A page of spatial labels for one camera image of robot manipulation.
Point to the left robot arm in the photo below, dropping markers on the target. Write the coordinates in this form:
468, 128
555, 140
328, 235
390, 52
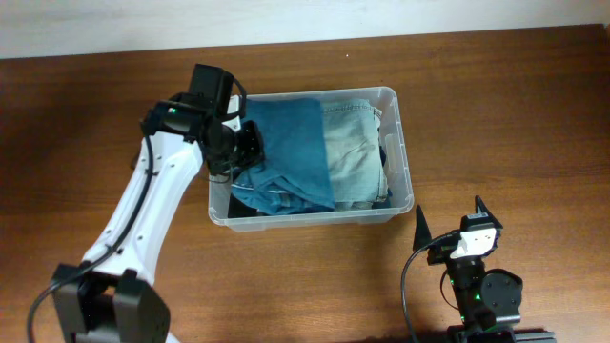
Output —
109, 296

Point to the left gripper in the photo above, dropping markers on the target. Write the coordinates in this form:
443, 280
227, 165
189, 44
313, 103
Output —
255, 152

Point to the dark blue jeans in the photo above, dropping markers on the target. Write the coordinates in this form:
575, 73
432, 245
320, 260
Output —
294, 176

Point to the teal blue garment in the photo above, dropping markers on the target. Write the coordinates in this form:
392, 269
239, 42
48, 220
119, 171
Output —
385, 203

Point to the clear plastic storage bin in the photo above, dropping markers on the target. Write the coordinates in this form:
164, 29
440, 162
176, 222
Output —
396, 169

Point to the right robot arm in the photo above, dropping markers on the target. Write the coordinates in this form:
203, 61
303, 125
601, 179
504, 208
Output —
488, 301

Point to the light blue jeans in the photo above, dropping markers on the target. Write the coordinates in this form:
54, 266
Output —
351, 133

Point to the large black garment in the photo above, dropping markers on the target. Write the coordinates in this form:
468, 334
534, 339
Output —
237, 209

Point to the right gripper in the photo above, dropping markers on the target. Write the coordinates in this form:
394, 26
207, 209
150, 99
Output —
423, 232

